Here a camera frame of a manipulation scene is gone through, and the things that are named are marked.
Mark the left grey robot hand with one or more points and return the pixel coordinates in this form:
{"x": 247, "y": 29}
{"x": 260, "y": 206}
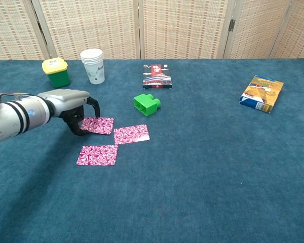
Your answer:
{"x": 66, "y": 101}

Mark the pink patterned packet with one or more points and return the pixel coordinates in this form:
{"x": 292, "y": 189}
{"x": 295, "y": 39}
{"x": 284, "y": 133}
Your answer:
{"x": 131, "y": 134}
{"x": 101, "y": 125}
{"x": 97, "y": 155}

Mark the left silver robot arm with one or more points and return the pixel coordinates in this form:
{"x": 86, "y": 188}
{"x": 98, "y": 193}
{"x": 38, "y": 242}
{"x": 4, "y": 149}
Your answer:
{"x": 15, "y": 119}

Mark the white paper cups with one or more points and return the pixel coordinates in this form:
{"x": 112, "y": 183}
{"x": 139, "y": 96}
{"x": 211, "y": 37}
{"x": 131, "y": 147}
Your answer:
{"x": 95, "y": 71}

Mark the green bin with yellow lid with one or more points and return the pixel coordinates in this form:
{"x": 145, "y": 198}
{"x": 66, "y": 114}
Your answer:
{"x": 58, "y": 78}

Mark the black screen hinge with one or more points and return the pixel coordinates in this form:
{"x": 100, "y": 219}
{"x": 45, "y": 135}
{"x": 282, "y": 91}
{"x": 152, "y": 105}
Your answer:
{"x": 40, "y": 28}
{"x": 231, "y": 25}

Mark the woven folding screen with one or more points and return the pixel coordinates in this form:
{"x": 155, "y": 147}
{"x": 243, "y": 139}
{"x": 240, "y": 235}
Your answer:
{"x": 91, "y": 25}

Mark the green toy brick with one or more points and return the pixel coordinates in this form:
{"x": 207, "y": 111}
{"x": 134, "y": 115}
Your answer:
{"x": 149, "y": 107}

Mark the red dark snack box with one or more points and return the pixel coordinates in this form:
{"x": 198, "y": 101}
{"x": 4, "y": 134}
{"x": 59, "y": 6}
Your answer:
{"x": 157, "y": 78}

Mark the blue felt table cloth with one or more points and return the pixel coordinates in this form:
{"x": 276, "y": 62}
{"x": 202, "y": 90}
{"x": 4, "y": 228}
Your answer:
{"x": 192, "y": 177}

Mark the orange snack box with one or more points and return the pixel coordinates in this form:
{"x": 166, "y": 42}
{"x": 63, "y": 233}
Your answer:
{"x": 262, "y": 93}

